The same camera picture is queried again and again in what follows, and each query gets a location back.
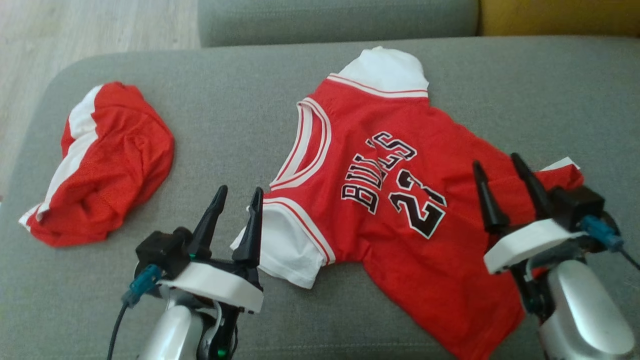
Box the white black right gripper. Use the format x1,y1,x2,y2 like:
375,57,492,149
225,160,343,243
472,152,588,316

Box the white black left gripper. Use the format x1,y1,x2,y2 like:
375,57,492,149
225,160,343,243
160,185,264,360

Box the red shorts with white stripe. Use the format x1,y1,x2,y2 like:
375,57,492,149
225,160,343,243
19,81,176,248

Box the red Bulls basketball jersey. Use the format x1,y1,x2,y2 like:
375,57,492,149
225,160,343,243
230,46,585,360

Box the grey sofa seat cushion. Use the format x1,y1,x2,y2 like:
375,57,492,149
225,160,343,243
0,35,640,360

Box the yellow cushion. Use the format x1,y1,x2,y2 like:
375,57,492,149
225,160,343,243
477,0,640,38

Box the grey sofa back cushion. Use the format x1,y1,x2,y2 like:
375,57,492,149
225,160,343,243
197,0,481,48

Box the right cable with blue plug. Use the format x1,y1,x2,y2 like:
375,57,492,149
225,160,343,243
580,215,640,272

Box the cable with blue plug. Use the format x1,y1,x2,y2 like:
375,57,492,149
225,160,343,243
106,264,163,360
580,215,640,272

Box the left cable with blue plug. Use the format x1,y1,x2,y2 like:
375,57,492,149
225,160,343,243
106,264,163,360

